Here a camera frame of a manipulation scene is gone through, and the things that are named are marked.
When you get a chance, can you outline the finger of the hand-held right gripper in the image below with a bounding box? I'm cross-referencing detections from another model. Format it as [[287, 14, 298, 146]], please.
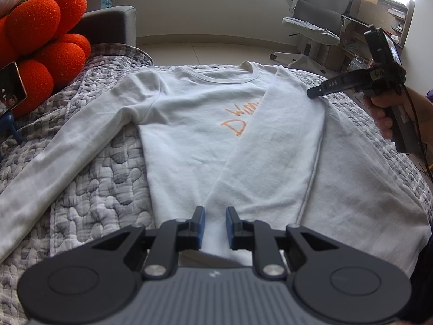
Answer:
[[307, 70, 373, 99]]

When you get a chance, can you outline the white printed sweatshirt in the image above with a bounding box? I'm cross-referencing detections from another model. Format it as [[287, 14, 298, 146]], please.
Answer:
[[0, 60, 432, 278]]

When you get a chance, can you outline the grey checked quilt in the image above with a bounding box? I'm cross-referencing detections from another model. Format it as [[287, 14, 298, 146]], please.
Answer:
[[0, 43, 433, 325]]

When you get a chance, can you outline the smartphone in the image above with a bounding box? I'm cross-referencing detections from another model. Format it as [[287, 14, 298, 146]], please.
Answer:
[[0, 61, 28, 111]]

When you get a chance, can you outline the black cable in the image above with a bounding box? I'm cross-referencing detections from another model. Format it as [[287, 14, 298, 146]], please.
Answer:
[[406, 88, 433, 181]]

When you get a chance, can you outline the blue phone stand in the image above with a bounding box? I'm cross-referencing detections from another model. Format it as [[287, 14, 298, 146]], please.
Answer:
[[0, 109, 19, 163]]

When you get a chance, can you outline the cluttered wooden desk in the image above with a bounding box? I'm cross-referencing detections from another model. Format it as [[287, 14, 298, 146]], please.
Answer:
[[342, 0, 416, 78]]

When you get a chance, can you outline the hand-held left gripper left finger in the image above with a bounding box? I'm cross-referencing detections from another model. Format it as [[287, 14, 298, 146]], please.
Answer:
[[91, 206, 206, 280]]

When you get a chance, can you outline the person's right forearm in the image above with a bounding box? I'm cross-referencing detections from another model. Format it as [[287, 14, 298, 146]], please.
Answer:
[[404, 86, 433, 153]]

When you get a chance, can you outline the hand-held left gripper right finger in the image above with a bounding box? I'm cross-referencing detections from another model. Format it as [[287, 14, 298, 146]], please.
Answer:
[[225, 206, 339, 279]]

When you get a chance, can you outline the grey sofa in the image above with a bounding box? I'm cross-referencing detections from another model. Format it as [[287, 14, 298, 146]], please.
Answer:
[[76, 6, 137, 47]]

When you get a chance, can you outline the white office chair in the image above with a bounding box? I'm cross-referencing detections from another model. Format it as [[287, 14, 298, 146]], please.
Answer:
[[271, 0, 352, 70]]

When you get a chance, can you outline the person's right hand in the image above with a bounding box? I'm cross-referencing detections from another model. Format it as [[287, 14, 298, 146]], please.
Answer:
[[363, 90, 395, 140]]

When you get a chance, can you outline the person's dark clothing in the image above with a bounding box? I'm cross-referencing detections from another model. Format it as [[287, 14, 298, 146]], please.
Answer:
[[404, 223, 433, 325]]

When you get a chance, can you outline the orange flower cushion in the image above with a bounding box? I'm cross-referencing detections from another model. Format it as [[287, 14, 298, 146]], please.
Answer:
[[0, 0, 92, 119]]

